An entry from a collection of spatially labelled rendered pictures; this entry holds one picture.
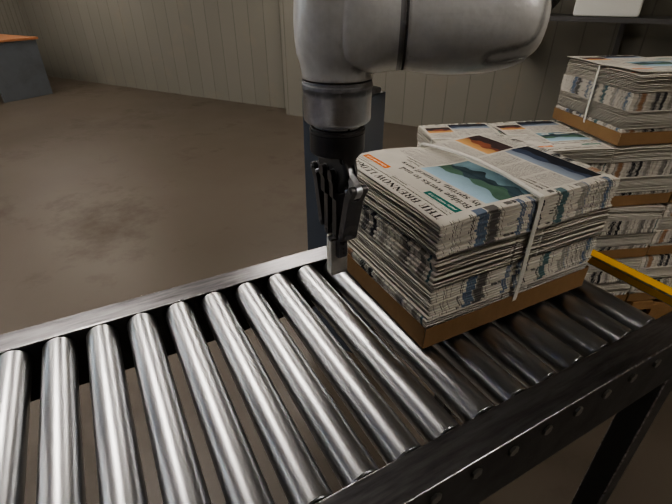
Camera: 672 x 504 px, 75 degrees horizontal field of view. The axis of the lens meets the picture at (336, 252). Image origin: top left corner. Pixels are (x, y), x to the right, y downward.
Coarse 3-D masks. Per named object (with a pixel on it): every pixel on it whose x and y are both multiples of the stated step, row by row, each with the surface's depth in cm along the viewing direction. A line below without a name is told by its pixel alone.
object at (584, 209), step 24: (456, 144) 86; (480, 144) 85; (504, 144) 84; (528, 144) 85; (504, 168) 74; (528, 168) 74; (552, 168) 74; (576, 168) 74; (576, 192) 68; (600, 192) 71; (552, 216) 68; (576, 216) 71; (600, 216) 74; (552, 240) 72; (576, 240) 75; (552, 264) 76; (576, 264) 80; (528, 288) 75
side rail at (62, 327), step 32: (288, 256) 94; (320, 256) 94; (192, 288) 84; (224, 288) 84; (64, 320) 76; (96, 320) 76; (128, 320) 77; (160, 320) 80; (0, 352) 69; (32, 352) 72; (128, 352) 80; (32, 384) 74
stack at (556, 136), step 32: (448, 128) 167; (480, 128) 167; (512, 128) 168; (544, 128) 168; (576, 128) 168; (576, 160) 148; (608, 160) 150; (640, 160) 152; (640, 192) 159; (608, 224) 163; (640, 224) 165; (608, 288) 181
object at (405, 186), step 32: (384, 160) 77; (416, 160) 77; (384, 192) 68; (416, 192) 66; (448, 192) 65; (480, 192) 66; (384, 224) 71; (416, 224) 62; (448, 224) 58; (480, 224) 61; (512, 224) 64; (352, 256) 85; (384, 256) 74; (416, 256) 65; (448, 256) 62; (480, 256) 65; (384, 288) 76; (416, 288) 67; (448, 288) 66; (480, 288) 69; (448, 320) 69
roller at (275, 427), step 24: (216, 312) 78; (216, 336) 75; (240, 336) 73; (240, 360) 68; (240, 384) 65; (264, 384) 64; (264, 408) 60; (264, 432) 58; (288, 432) 57; (288, 456) 54; (312, 456) 55; (288, 480) 52; (312, 480) 51
